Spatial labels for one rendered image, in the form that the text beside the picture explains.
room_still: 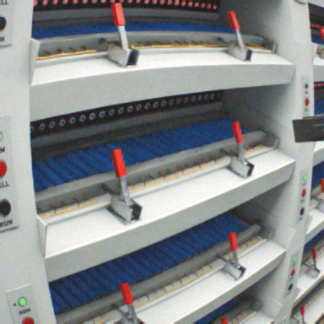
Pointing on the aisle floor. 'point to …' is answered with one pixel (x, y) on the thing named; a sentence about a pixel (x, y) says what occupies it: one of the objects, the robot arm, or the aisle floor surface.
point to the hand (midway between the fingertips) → (319, 127)
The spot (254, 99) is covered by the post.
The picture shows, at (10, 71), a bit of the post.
